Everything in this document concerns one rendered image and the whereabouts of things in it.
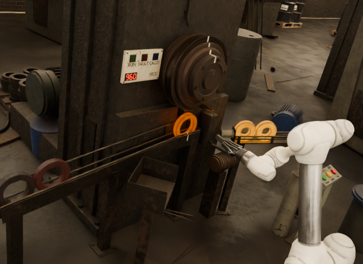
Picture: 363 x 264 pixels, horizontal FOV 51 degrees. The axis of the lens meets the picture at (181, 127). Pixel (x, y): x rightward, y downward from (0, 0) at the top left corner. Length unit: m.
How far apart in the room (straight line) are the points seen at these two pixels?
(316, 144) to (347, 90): 3.14
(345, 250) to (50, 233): 1.74
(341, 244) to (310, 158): 0.48
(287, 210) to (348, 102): 2.21
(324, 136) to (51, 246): 1.73
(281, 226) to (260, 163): 0.84
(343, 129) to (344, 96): 3.03
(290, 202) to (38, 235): 1.70
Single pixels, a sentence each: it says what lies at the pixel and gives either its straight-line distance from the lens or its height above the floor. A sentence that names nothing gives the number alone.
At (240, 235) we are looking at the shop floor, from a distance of 2.89.
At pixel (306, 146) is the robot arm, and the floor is 1.14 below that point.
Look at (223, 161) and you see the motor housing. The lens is 2.65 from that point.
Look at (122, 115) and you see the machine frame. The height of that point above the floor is 0.87.
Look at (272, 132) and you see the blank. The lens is 2.76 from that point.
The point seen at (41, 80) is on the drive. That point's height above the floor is 0.64.
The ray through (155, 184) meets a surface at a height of 0.60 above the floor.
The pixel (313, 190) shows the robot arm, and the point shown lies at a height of 0.94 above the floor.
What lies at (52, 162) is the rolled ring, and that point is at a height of 0.75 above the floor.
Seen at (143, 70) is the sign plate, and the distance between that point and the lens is 2.16.
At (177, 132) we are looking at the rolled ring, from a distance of 2.40.
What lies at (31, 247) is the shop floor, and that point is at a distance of 2.58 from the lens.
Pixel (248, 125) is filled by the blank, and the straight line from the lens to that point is 2.67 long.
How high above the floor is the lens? 1.80
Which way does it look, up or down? 26 degrees down
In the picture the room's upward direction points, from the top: 12 degrees clockwise
